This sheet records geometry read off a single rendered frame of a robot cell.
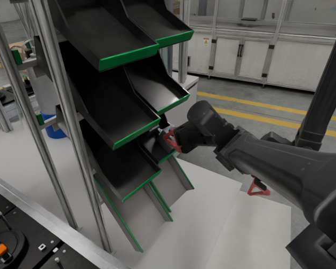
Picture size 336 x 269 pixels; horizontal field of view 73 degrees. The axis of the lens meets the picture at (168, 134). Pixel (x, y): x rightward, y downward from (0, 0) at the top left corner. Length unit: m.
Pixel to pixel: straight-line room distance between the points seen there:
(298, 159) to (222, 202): 0.80
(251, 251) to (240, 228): 0.09
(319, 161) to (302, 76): 4.21
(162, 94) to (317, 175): 0.49
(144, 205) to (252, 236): 0.42
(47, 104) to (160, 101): 0.86
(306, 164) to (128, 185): 0.45
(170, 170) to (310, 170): 0.66
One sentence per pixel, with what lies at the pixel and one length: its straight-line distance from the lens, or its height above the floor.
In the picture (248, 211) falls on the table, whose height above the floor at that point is 0.86.
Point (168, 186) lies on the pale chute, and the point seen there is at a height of 1.03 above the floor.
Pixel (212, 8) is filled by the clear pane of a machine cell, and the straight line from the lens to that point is 4.33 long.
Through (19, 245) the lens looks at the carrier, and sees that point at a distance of 0.85.
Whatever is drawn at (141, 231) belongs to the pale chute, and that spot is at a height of 1.01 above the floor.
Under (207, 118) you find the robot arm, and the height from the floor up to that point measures 1.40.
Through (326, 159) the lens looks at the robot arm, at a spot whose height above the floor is 1.52.
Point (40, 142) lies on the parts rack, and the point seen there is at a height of 1.27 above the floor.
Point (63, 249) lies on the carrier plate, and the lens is 0.81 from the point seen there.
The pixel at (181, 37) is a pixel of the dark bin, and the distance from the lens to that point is 0.55.
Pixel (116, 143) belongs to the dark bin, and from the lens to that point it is 0.45.
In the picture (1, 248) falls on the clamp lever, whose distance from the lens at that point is 0.77.
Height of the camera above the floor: 1.63
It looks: 35 degrees down
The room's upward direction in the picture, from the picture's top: straight up
